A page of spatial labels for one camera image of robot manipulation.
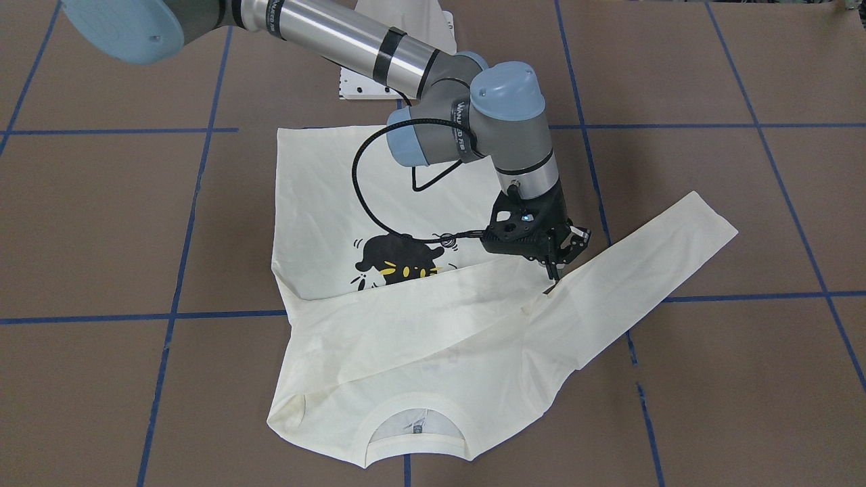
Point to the cream long-sleeve cat shirt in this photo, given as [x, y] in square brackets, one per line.
[397, 347]

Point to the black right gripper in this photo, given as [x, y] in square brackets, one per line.
[556, 216]

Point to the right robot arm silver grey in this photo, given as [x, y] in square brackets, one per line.
[464, 109]

